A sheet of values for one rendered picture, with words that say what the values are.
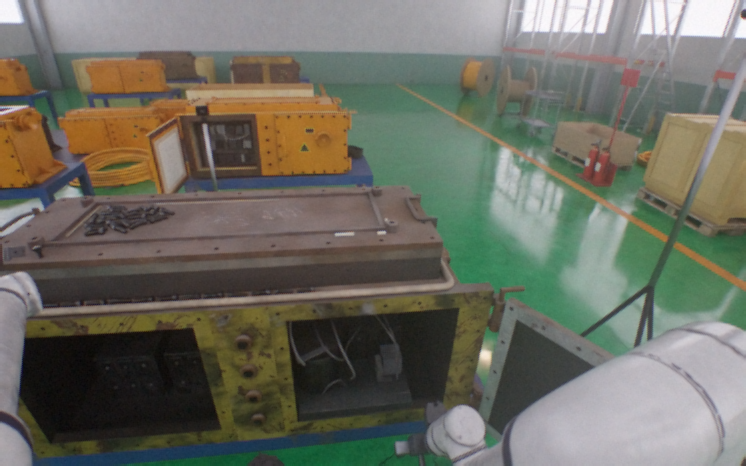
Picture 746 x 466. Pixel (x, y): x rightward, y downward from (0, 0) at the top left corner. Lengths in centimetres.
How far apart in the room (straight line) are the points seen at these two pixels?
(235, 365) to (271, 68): 855
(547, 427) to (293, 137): 342
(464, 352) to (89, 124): 707
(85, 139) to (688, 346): 770
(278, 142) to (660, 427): 350
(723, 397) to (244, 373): 108
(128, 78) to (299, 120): 700
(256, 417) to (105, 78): 950
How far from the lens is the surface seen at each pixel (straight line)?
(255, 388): 131
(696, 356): 49
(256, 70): 947
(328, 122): 363
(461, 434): 94
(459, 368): 137
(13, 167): 446
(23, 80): 1173
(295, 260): 108
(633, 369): 44
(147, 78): 1005
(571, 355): 115
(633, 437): 41
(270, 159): 375
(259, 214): 128
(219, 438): 153
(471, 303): 119
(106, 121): 756
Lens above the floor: 190
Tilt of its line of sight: 28 degrees down
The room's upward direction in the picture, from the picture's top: 2 degrees clockwise
